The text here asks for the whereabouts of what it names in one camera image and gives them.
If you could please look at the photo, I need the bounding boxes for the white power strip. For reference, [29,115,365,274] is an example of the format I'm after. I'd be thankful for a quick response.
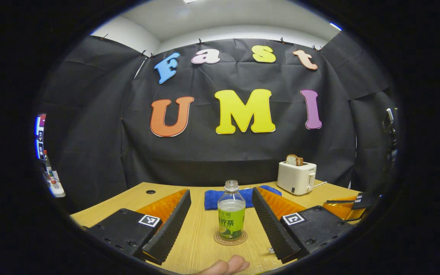
[46,170,66,198]

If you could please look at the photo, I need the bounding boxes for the white toaster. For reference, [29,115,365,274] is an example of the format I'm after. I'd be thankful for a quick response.
[277,161,317,196]

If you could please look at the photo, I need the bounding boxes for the blue towel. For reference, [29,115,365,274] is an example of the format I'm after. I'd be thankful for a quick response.
[204,185,282,210]

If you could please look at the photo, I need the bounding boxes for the bread slice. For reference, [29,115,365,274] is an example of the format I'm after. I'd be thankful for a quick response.
[285,154,304,167]

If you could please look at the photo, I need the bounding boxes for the round wooden coaster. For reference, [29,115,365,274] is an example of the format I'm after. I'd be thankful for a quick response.
[214,229,248,246]

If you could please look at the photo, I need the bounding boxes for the computer monitor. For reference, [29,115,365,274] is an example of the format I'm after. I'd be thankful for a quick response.
[34,113,47,160]

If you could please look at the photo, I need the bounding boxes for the small red capped bottle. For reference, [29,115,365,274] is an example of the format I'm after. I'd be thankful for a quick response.
[44,150,57,184]

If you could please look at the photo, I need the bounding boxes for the green label water bottle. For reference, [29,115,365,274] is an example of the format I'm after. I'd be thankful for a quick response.
[217,180,246,241]

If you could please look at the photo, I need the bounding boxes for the metal fixture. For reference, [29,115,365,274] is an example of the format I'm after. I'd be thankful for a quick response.
[382,108,399,165]

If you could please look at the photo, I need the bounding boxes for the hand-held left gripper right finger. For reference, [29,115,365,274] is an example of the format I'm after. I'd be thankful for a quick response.
[252,186,356,265]

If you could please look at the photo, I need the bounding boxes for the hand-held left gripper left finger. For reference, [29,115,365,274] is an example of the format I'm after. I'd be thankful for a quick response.
[86,189,192,266]

